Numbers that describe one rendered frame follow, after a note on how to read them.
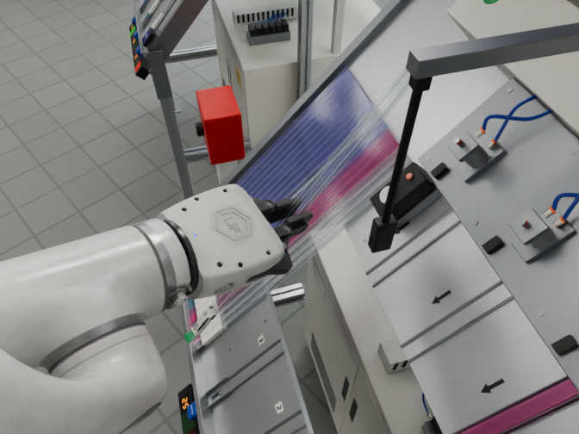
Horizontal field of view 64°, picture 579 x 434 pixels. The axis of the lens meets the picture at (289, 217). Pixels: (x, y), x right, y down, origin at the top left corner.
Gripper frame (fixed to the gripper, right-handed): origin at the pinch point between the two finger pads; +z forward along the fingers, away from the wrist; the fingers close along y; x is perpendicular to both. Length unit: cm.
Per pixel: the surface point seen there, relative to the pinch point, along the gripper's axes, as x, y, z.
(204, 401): 41.2, -7.8, -2.7
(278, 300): 74, 10, 45
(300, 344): 100, -1, 61
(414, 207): -3.3, -6.3, 15.5
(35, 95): 158, 197, 47
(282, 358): 24.5, -10.4, 4.2
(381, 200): -2.2, -3.2, 12.6
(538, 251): -15.2, -18.9, 8.4
